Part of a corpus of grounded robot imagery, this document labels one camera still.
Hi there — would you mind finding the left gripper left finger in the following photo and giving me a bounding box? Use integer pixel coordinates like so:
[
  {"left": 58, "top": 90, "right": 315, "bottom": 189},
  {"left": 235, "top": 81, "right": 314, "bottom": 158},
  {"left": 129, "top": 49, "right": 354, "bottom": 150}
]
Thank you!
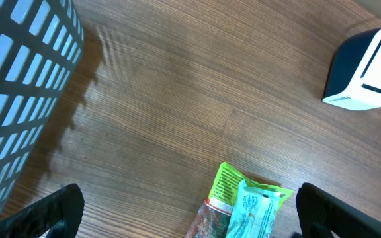
[{"left": 0, "top": 184, "right": 85, "bottom": 238}]

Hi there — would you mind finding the teal packet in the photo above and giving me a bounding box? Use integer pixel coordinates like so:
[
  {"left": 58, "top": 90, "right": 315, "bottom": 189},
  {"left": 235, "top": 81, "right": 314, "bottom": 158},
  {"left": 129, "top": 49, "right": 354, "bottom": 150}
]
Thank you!
[{"left": 226, "top": 180, "right": 280, "bottom": 238}]

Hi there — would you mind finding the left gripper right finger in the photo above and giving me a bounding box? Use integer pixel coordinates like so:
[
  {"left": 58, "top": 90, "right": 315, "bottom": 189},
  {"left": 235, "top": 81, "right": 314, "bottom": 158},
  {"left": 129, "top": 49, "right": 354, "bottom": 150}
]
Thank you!
[{"left": 296, "top": 183, "right": 381, "bottom": 238}]

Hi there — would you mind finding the green snack bag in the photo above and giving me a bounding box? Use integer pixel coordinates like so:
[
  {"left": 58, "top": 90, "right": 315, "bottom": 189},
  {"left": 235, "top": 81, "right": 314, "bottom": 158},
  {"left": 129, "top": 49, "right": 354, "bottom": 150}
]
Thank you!
[{"left": 185, "top": 162, "right": 293, "bottom": 237}]

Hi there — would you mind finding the grey plastic shopping basket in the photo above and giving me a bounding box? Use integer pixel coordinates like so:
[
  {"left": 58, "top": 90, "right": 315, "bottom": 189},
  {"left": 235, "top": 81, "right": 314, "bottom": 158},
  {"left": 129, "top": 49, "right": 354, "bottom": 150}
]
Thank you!
[{"left": 0, "top": 0, "right": 84, "bottom": 214}]

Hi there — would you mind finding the white barcode scanner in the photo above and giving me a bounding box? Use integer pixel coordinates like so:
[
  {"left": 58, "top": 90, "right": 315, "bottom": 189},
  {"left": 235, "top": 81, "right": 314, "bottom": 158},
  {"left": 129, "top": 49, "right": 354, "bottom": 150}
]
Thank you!
[{"left": 322, "top": 28, "right": 381, "bottom": 111}]

